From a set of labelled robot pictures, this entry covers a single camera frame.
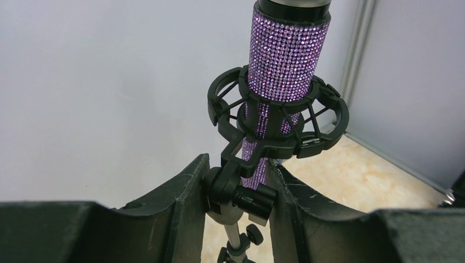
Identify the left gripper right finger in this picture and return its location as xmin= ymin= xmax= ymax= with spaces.
xmin=266 ymin=161 xmax=464 ymax=262

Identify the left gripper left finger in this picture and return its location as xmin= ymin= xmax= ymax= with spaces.
xmin=1 ymin=154 xmax=209 ymax=262

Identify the tripod stand with shock mount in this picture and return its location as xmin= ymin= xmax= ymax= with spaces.
xmin=202 ymin=66 xmax=349 ymax=262

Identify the purple glitter microphone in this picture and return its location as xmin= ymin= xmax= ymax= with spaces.
xmin=242 ymin=1 xmax=331 ymax=189

